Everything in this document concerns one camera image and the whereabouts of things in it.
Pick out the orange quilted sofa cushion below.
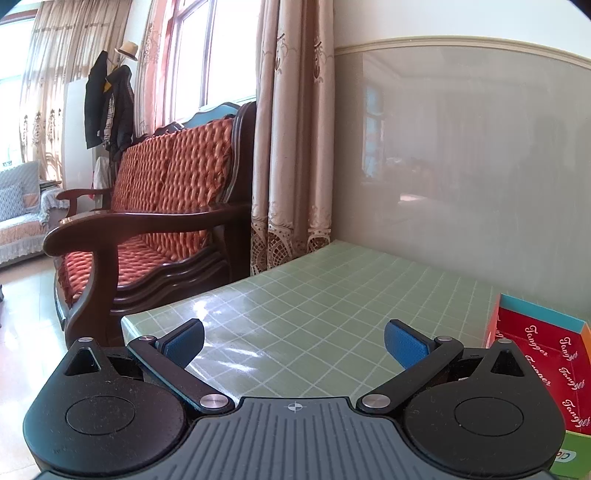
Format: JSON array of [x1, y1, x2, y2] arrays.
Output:
[[60, 117, 235, 308]]

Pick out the beige patterned curtain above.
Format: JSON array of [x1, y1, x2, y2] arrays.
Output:
[[18, 0, 134, 182]]

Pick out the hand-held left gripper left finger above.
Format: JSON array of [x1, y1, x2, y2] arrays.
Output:
[[62, 318, 235, 414]]

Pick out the black hanging coat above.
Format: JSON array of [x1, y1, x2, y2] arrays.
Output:
[[84, 51, 110, 149]]

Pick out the grey covered sofa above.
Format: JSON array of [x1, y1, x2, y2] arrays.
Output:
[[0, 161, 71, 269]]

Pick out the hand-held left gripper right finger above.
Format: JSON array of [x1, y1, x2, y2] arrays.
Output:
[[357, 319, 528, 414]]

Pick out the red cardboard box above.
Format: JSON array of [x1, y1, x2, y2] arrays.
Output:
[[484, 293, 591, 479]]

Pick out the grey patterned pillow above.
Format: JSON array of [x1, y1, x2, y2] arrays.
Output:
[[0, 182, 24, 223]]

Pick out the beige embroidered curtain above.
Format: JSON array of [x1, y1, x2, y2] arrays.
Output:
[[250, 0, 336, 278]]

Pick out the dark wooden sofa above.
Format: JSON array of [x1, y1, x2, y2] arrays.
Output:
[[43, 100, 257, 350]]

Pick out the green checkered tablecloth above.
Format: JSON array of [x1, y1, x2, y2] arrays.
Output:
[[121, 239, 509, 407]]

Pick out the dark hanging jacket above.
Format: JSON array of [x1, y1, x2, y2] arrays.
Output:
[[103, 65, 135, 161]]

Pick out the window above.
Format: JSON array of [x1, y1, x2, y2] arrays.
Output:
[[170, 0, 259, 123]]

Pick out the pink sheer curtain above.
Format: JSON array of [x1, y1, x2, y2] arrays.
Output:
[[135, 0, 182, 139]]

